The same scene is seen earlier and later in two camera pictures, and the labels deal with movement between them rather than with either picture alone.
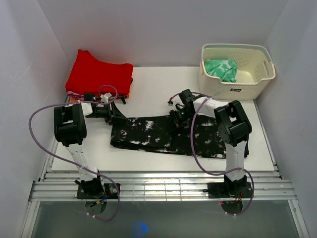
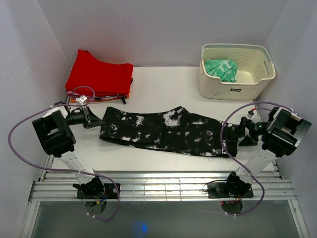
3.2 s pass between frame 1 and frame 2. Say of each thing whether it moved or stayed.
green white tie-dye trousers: stayed
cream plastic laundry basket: stayed
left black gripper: moved
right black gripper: moved
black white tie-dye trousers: moved
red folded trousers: stayed
